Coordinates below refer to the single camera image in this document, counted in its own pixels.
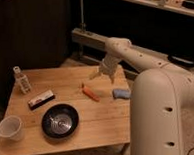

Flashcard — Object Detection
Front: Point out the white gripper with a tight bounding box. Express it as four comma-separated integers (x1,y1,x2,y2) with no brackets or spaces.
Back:
89,54,121,84

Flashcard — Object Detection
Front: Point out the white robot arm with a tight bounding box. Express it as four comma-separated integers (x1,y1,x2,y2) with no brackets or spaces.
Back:
94,37,194,155

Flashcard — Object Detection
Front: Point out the black ceramic bowl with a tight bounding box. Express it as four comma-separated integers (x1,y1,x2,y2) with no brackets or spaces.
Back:
41,104,80,139

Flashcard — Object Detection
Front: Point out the orange marker pen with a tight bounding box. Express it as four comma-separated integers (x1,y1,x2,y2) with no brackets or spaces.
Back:
82,84,100,102

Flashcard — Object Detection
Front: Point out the vertical metal pole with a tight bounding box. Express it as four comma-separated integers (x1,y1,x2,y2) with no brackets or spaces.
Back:
80,0,86,32

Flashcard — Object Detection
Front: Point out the wooden table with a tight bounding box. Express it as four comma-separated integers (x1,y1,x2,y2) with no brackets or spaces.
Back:
0,66,130,155

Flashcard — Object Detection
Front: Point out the clear plastic bottle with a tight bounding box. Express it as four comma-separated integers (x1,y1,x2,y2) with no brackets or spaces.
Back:
13,66,31,94

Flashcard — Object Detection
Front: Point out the clear plastic cup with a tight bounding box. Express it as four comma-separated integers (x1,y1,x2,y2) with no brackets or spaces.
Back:
0,115,24,141

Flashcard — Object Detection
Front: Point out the long grey metal rail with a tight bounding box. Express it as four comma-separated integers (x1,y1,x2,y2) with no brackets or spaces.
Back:
71,27,194,72

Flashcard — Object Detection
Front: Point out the black handle on rail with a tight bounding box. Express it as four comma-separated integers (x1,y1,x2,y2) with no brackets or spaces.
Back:
167,55,194,68

